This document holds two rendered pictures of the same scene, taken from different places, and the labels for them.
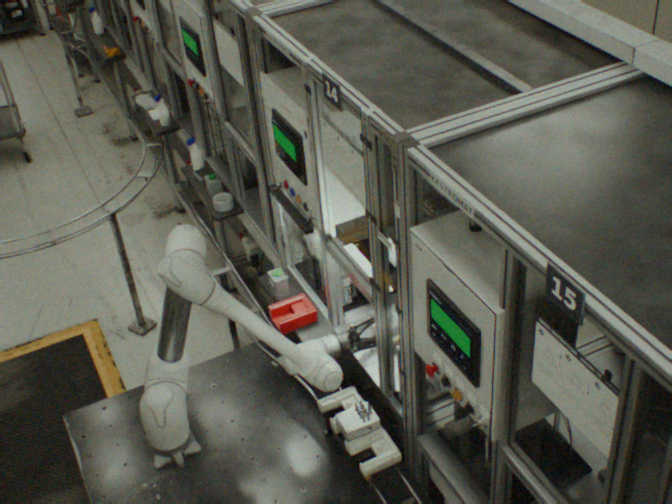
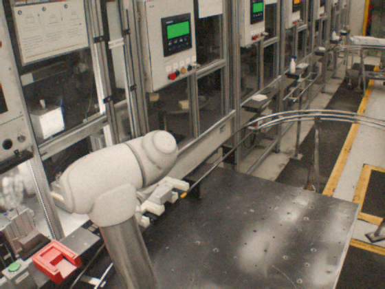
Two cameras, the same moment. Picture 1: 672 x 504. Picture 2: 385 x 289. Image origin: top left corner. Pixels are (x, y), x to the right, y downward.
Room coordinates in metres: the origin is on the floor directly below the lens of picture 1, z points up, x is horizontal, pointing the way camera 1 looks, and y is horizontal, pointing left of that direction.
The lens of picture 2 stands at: (2.65, 1.24, 1.87)
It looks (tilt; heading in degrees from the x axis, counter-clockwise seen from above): 27 degrees down; 237
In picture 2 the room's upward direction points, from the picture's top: 3 degrees counter-clockwise
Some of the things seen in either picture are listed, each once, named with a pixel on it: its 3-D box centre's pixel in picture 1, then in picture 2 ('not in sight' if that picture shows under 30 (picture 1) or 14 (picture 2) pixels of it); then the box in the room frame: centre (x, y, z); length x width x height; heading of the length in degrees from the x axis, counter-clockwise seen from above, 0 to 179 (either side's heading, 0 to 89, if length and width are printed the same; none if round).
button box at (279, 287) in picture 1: (280, 284); (18, 277); (2.79, 0.24, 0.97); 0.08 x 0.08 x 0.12; 23
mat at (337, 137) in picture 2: not in sight; (348, 100); (-2.09, -1.42, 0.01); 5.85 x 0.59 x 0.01; 23
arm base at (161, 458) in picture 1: (172, 443); not in sight; (2.24, 0.68, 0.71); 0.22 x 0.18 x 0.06; 23
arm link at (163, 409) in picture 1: (163, 412); not in sight; (2.27, 0.69, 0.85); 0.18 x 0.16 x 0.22; 3
